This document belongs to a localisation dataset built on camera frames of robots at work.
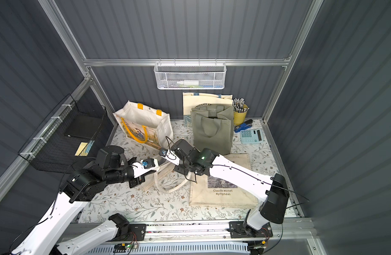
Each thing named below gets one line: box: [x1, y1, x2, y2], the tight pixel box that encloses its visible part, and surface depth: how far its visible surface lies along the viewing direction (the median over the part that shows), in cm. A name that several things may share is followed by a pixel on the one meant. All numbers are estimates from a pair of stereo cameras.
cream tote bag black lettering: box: [182, 92, 234, 116], surface depth 107 cm
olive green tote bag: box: [190, 104, 235, 156], surface depth 92 cm
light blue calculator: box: [240, 128, 264, 144], surface depth 111 cm
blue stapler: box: [233, 119, 253, 133], surface depth 116 cm
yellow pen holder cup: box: [233, 104, 249, 126], surface depth 108 cm
